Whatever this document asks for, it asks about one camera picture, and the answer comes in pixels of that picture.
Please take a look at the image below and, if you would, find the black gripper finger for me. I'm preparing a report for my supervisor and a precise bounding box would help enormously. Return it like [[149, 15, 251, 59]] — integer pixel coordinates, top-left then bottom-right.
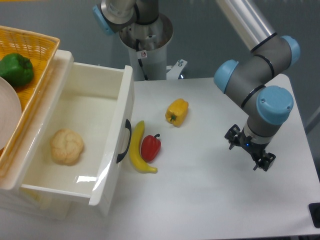
[[224, 124, 241, 150], [252, 152, 276, 172]]

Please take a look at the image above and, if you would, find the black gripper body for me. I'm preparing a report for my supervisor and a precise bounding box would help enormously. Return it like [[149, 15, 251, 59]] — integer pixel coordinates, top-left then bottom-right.
[[234, 131, 267, 162]]

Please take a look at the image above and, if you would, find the white drawer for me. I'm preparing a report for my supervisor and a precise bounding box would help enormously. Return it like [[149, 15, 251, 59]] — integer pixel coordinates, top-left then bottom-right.
[[21, 63, 134, 206]]

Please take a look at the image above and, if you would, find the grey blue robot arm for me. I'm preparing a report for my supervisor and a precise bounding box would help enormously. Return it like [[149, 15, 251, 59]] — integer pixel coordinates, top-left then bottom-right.
[[92, 0, 301, 171]]

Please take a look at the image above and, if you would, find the white drawer cabinet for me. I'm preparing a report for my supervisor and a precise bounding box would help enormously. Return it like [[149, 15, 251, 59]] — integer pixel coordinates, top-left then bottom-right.
[[0, 49, 111, 221]]

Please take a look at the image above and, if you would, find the yellow bell pepper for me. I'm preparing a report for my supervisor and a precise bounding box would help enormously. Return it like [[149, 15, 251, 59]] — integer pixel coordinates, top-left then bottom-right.
[[165, 98, 189, 127]]

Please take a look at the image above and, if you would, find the black object at table corner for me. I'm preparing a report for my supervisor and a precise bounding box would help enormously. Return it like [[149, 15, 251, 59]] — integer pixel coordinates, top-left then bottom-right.
[[308, 202, 320, 229]]

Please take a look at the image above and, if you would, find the red bell pepper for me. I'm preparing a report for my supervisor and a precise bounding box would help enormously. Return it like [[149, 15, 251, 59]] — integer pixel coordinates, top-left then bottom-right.
[[140, 133, 161, 163]]

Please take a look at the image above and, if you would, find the yellow banana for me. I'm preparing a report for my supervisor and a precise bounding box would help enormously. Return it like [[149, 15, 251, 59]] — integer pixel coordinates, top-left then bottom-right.
[[129, 120, 158, 174]]

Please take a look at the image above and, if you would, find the bread bun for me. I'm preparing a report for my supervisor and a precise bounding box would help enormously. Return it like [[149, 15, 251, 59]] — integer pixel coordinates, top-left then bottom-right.
[[50, 128, 84, 166]]

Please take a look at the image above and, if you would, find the yellow woven basket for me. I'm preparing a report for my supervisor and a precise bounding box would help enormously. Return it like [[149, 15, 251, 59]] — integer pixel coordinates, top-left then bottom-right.
[[0, 25, 60, 177]]

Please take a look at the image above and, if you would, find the beige plate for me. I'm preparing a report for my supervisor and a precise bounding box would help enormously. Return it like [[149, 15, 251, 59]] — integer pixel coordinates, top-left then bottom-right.
[[0, 77, 22, 149]]

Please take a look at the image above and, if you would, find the green bell pepper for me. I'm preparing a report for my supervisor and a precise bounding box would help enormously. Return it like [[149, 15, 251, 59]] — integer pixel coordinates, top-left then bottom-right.
[[0, 53, 34, 87]]

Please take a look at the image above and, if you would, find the white mounting bracket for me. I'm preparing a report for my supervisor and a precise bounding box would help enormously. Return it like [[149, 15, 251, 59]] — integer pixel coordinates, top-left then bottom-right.
[[166, 59, 188, 81]]

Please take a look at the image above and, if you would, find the black top drawer handle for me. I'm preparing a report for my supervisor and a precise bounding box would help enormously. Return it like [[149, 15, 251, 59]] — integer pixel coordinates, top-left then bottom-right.
[[116, 119, 132, 164]]

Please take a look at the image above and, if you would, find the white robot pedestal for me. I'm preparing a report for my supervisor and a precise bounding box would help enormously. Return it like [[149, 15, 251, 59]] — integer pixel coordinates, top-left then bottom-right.
[[119, 13, 173, 81]]

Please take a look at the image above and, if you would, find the black cable on pedestal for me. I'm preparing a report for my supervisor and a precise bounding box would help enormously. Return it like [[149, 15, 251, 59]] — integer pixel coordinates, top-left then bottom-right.
[[135, 38, 149, 81]]

